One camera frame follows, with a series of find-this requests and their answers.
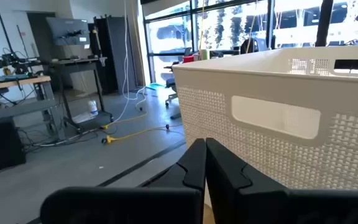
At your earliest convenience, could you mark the teal floor sheet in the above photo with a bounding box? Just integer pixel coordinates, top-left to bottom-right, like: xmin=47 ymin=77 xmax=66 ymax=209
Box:
xmin=145 ymin=82 xmax=165 ymax=91

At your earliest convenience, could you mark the white hanging cable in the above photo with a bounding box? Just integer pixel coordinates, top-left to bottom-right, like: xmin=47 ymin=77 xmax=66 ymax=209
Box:
xmin=112 ymin=0 xmax=149 ymax=125

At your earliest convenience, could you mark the black window pillar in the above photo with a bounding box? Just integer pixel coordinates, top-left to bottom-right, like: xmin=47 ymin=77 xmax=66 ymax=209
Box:
xmin=314 ymin=0 xmax=343 ymax=47

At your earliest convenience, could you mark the black tall cabinet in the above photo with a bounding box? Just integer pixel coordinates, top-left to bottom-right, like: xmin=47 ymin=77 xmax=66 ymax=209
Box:
xmin=88 ymin=14 xmax=138 ymax=96

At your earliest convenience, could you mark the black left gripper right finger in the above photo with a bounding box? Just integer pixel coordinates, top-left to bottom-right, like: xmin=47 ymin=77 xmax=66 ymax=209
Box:
xmin=206 ymin=138 xmax=358 ymax=224

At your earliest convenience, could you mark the white perforated plastic basket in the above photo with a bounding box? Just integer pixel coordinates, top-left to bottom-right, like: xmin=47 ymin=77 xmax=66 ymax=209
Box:
xmin=172 ymin=45 xmax=358 ymax=208

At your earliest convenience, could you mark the yellow extension cable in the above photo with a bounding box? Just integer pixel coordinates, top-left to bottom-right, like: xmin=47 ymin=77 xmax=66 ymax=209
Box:
xmin=100 ymin=112 xmax=149 ymax=130
xmin=101 ymin=124 xmax=171 ymax=145

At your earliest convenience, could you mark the black slanted pole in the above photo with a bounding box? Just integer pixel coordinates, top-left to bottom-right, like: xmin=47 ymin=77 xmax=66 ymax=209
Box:
xmin=0 ymin=0 xmax=14 ymax=54

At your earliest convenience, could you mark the black rolling cart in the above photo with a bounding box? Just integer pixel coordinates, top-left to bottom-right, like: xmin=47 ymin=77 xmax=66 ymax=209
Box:
xmin=48 ymin=57 xmax=114 ymax=131

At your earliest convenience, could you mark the white plastic jug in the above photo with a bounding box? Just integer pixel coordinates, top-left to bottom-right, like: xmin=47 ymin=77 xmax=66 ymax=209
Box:
xmin=87 ymin=99 xmax=99 ymax=117

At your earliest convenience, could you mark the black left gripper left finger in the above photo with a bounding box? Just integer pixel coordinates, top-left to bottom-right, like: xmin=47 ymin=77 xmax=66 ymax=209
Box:
xmin=39 ymin=138 xmax=207 ymax=224

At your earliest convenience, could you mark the wooden-top workbench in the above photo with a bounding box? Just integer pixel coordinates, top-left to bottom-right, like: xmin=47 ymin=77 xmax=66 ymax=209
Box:
xmin=0 ymin=75 xmax=67 ymax=141

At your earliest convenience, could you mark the wheeled office chair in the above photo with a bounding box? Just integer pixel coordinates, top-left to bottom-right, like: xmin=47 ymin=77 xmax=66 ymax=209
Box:
xmin=163 ymin=61 xmax=183 ymax=121

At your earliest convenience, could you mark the black office chair back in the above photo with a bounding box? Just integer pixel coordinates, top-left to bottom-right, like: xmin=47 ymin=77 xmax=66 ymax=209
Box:
xmin=240 ymin=37 xmax=269 ymax=55

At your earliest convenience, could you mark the grey monitor panel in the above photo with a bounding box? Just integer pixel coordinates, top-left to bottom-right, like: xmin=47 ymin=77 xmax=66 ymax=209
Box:
xmin=45 ymin=17 xmax=91 ymax=47

